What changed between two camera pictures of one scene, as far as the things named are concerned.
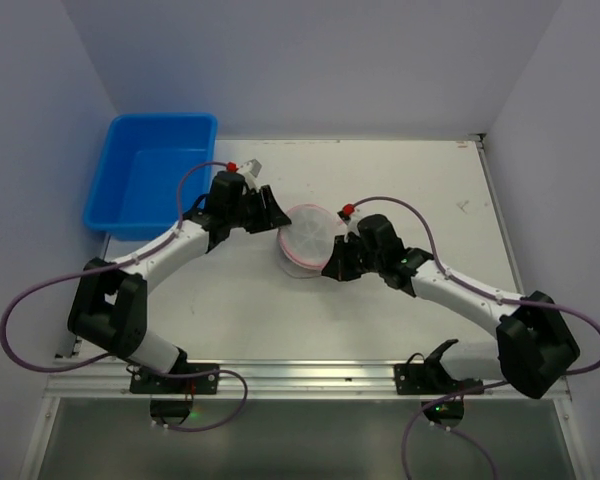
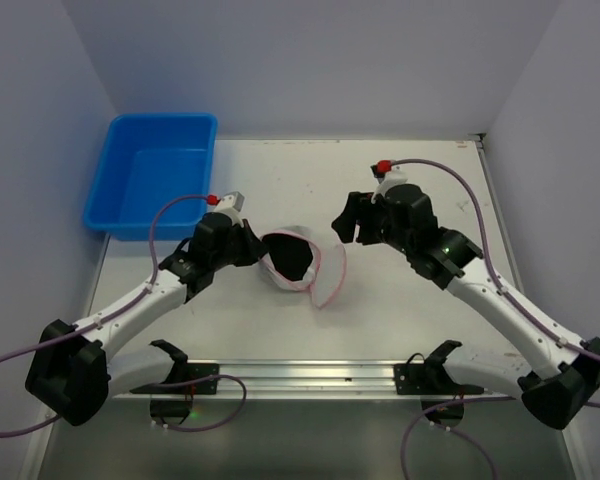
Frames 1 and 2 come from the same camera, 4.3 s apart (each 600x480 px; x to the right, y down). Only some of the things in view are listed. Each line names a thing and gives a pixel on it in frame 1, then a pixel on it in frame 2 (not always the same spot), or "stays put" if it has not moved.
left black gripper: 258,209 -> 247,242
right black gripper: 349,256 -> 366,220
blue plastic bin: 134,192 stays put
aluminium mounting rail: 259,380 stays put
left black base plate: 203,384 stays put
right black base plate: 424,379 stays put
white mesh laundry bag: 306,245 -> 326,272
